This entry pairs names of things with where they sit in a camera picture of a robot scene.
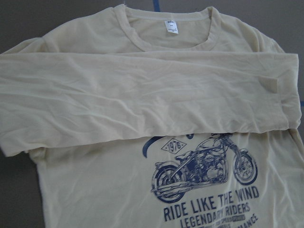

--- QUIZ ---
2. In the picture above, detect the cream long-sleeve printed shirt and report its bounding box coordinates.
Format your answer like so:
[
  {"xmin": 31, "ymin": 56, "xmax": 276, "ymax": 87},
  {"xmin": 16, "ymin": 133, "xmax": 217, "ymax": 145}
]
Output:
[{"xmin": 0, "ymin": 5, "xmax": 304, "ymax": 228}]

